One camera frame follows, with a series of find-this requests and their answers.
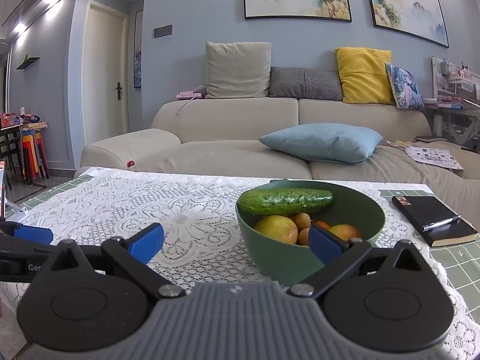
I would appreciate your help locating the green plastic bowl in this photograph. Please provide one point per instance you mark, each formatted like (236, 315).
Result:
(281, 262)

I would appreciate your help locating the white door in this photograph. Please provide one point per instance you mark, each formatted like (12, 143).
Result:
(105, 71)

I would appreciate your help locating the stack of colourful stools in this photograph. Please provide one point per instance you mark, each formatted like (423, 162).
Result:
(33, 153)

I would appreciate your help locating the cluttered side table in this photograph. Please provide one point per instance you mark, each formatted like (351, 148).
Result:
(9, 131)

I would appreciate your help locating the light blue pillow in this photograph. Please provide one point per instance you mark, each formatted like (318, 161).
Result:
(322, 142)

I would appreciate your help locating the black silver pen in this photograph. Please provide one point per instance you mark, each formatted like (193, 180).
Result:
(440, 223)

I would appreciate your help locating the pink flat case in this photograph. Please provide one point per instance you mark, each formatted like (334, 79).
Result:
(189, 94)

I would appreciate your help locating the green cucumber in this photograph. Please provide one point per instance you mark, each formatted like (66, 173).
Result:
(285, 200)

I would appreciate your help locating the dark wall shelf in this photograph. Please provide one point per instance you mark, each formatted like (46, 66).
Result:
(27, 63)

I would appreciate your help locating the yellow green pear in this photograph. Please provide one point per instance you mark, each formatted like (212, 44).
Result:
(277, 229)
(347, 231)

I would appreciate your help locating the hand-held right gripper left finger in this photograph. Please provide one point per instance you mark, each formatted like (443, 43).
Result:
(146, 242)

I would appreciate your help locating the black notebook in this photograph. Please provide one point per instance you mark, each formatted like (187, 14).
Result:
(423, 210)

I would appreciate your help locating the yellow pillow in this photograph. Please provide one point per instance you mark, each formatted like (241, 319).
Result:
(362, 75)

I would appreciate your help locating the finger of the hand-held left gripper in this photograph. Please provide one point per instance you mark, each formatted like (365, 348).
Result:
(26, 246)
(33, 235)

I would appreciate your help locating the green grid mat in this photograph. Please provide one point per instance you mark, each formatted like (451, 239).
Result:
(461, 266)

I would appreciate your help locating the grey checked pillow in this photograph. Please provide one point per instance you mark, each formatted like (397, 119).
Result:
(305, 84)

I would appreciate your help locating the white phone stand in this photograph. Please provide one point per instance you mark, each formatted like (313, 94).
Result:
(17, 213)

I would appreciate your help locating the cluttered study desk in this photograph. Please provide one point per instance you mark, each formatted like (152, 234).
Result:
(455, 97)

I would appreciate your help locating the blue floral pillow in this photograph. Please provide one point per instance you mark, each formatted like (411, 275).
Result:
(407, 88)

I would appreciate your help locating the black wall panel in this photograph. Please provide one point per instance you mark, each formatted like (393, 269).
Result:
(163, 31)

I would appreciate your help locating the white lace tablecloth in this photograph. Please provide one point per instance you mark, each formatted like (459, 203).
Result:
(112, 202)

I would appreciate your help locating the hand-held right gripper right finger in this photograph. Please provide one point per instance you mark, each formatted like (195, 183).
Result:
(326, 247)

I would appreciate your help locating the brown longan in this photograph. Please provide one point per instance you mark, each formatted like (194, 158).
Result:
(303, 237)

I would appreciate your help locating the small brown kiwi fruits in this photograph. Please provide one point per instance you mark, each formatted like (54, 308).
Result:
(302, 220)

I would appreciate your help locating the beige sofa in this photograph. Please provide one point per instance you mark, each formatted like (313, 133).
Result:
(225, 153)

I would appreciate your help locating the wide framed landscape painting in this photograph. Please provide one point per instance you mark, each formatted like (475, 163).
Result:
(405, 0)

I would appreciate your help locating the orange tangerine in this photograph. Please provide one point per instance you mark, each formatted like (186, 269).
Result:
(322, 226)

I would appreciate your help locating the beige pillow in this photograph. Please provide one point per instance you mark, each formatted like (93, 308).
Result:
(238, 69)

